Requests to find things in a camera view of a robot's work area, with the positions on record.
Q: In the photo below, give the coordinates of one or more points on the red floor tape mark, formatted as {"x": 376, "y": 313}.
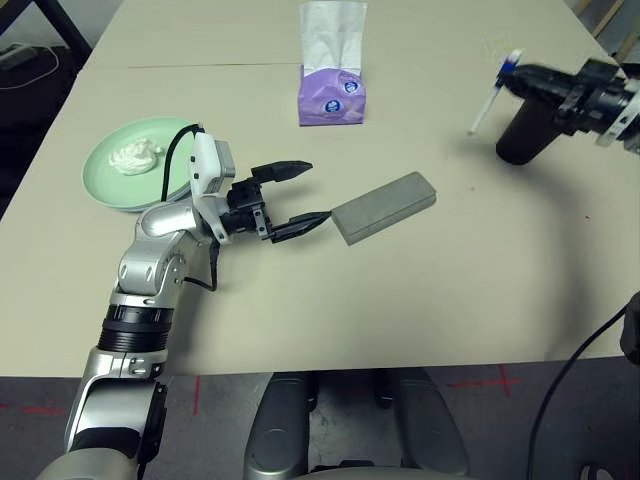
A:
{"x": 196, "y": 395}

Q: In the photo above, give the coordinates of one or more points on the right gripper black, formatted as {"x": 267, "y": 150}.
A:
{"x": 595, "y": 97}

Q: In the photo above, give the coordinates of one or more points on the robot left leg dark grey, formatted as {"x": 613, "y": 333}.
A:
{"x": 277, "y": 425}

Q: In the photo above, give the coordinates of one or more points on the purple tissue pack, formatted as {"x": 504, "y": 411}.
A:
{"x": 330, "y": 95}

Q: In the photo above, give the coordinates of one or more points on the white tissue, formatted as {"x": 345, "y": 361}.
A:
{"x": 134, "y": 157}

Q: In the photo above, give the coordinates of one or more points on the green stool wooden legs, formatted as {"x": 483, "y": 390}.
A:
{"x": 612, "y": 22}

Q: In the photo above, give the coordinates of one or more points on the grey power strip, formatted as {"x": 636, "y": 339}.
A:
{"x": 15, "y": 55}

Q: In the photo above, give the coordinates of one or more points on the robot leg dark grey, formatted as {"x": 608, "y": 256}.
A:
{"x": 430, "y": 425}
{"x": 277, "y": 425}

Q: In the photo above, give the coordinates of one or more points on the green plate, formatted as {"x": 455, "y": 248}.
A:
{"x": 107, "y": 187}

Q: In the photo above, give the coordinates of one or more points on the grey glasses case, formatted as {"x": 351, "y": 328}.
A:
{"x": 385, "y": 205}

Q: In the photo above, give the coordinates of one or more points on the side table black legs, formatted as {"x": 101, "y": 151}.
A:
{"x": 65, "y": 27}

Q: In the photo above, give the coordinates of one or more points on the white marker blue cap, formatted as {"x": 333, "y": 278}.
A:
{"x": 487, "y": 105}

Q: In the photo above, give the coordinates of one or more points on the robot right leg dark grey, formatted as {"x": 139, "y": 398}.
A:
{"x": 430, "y": 425}

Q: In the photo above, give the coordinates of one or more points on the black plastic cup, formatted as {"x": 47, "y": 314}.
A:
{"x": 525, "y": 135}

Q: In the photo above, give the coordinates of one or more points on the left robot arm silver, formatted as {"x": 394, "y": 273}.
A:
{"x": 150, "y": 260}

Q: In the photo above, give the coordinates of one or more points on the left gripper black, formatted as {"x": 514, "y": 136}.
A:
{"x": 247, "y": 207}

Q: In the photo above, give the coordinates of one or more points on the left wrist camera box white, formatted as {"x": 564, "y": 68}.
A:
{"x": 210, "y": 165}

